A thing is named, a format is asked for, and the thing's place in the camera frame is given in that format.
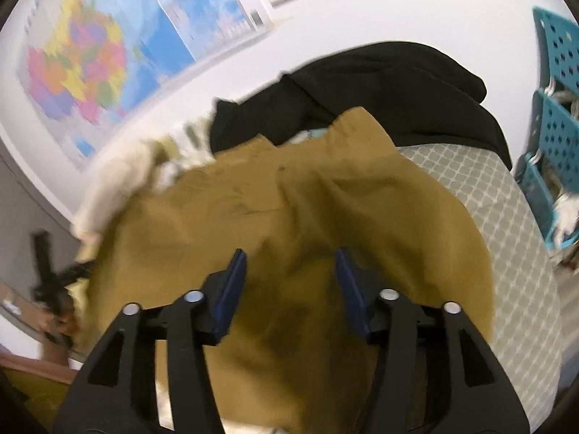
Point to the teal perforated plastic basket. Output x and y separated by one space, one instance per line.
563 40
538 190
558 131

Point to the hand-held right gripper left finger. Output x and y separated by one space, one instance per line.
228 294

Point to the white cloth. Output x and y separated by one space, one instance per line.
567 217

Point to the colourful wall map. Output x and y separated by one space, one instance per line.
113 45

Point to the masking tape strip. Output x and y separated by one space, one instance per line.
282 20

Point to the grey door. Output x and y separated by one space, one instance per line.
31 190

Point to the grey patterned bed sheet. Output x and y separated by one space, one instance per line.
511 235

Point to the black garment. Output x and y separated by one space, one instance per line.
384 90

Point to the cream fluffy cloth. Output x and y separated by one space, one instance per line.
131 172

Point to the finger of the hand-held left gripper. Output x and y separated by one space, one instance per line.
74 272

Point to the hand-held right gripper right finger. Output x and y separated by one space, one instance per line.
355 294

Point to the person's left hand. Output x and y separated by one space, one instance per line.
68 321

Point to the mustard yellow button shirt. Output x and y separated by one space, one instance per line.
294 212

